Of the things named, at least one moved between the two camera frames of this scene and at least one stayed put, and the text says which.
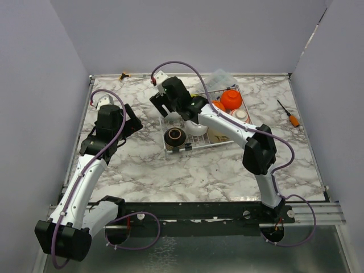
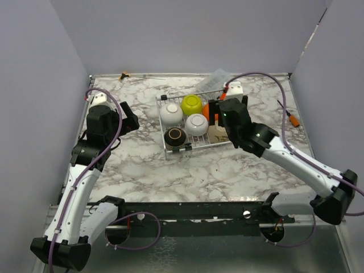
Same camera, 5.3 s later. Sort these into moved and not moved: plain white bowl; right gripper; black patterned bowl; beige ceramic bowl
Moved: right gripper
Not moved: beige ceramic bowl; black patterned bowl; plain white bowl
